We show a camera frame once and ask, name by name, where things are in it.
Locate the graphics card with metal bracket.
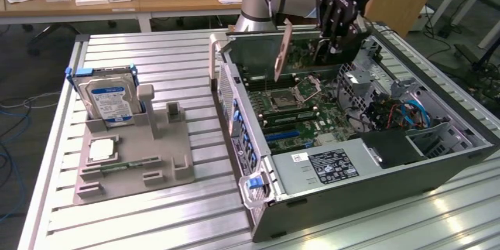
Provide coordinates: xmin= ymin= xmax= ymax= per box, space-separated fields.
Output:
xmin=271 ymin=18 xmax=370 ymax=83

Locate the metal socket cover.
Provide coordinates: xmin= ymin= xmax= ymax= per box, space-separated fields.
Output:
xmin=293 ymin=74 xmax=325 ymax=95

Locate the CPU socket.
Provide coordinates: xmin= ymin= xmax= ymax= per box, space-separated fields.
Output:
xmin=267 ymin=89 xmax=301 ymax=113

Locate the green motherboard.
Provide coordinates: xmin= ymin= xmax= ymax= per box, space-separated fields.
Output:
xmin=237 ymin=65 xmax=363 ymax=155

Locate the RAM stick with black chips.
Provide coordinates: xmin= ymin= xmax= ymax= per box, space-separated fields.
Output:
xmin=259 ymin=110 xmax=317 ymax=124

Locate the black equipment stand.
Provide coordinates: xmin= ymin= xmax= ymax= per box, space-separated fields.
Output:
xmin=451 ymin=43 xmax=500 ymax=98

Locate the blue expansion slot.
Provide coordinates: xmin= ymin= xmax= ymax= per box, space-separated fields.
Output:
xmin=265 ymin=129 xmax=302 ymax=143

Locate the black plastic shroud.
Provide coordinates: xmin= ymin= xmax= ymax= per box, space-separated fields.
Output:
xmin=361 ymin=129 xmax=427 ymax=169

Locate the metal disk bay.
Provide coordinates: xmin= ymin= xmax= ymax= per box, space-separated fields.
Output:
xmin=403 ymin=119 xmax=475 ymax=159

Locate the grey power supply unit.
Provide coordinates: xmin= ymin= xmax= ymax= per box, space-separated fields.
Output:
xmin=269 ymin=138 xmax=382 ymax=198

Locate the open black PC case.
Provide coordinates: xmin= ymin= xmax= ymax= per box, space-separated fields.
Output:
xmin=207 ymin=21 xmax=494 ymax=244

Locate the grey plastic parts rack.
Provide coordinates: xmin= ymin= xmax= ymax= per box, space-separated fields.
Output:
xmin=71 ymin=84 xmax=194 ymax=206

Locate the black office chair base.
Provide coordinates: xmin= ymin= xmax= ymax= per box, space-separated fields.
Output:
xmin=21 ymin=20 xmax=78 ymax=56

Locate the green RAM stick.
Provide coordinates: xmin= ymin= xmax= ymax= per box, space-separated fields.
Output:
xmin=98 ymin=159 xmax=147 ymax=172

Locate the silver CPU chip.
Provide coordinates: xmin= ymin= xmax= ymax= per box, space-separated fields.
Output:
xmin=87 ymin=139 xmax=117 ymax=162

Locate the black wire bundle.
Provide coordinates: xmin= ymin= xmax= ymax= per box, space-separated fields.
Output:
xmin=333 ymin=81 xmax=370 ymax=133

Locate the red wire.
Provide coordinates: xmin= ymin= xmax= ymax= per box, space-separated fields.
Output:
xmin=383 ymin=102 xmax=403 ymax=130

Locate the blue wire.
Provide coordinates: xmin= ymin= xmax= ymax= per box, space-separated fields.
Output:
xmin=401 ymin=101 xmax=430 ymax=130

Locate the hard disk with blue bracket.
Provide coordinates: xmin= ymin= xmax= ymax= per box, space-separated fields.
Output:
xmin=63 ymin=63 xmax=139 ymax=124

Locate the grey floor cable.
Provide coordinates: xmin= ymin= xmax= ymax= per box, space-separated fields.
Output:
xmin=0 ymin=91 xmax=61 ymax=109

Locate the blue floor cable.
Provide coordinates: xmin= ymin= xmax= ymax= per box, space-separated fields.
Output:
xmin=0 ymin=106 xmax=31 ymax=221

